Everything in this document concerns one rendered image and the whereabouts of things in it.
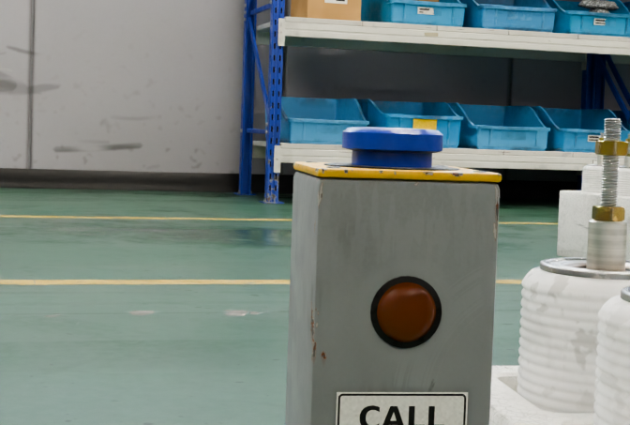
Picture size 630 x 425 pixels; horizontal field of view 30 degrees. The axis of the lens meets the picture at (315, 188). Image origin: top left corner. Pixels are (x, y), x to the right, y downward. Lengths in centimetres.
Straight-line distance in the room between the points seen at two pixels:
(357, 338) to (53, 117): 520
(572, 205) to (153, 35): 292
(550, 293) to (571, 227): 257
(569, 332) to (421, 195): 25
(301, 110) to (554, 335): 491
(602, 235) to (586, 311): 5
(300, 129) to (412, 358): 463
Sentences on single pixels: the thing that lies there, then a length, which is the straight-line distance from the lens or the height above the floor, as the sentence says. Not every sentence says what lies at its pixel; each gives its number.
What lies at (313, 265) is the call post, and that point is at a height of 28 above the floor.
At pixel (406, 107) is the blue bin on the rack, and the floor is 44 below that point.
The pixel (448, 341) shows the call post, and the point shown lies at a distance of 45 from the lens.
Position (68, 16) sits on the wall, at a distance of 563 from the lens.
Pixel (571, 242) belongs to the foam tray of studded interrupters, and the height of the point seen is 4.
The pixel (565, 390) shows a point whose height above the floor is 19.
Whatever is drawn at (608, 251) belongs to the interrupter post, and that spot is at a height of 26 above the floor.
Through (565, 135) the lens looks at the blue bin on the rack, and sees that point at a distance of 551.
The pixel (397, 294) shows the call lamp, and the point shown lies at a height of 27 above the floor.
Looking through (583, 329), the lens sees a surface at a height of 22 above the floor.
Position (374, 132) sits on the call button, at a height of 33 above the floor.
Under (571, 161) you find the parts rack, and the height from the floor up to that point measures 21.
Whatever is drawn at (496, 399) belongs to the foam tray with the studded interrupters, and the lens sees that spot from 68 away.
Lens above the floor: 33
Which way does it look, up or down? 3 degrees down
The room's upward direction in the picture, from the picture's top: 2 degrees clockwise
